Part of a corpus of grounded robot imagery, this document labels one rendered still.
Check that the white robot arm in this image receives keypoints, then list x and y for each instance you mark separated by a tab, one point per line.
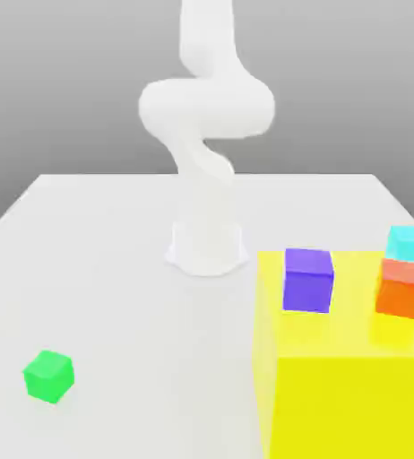
207	107

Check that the small purple cube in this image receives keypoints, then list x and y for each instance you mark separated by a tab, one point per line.
307	287

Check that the small cyan cube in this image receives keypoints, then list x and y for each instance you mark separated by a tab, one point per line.
409	244

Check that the small orange cube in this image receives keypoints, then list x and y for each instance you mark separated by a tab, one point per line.
400	294

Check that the small green cube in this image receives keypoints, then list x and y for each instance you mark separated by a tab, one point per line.
48	376

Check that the large yellow box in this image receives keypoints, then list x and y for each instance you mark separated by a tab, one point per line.
354	405

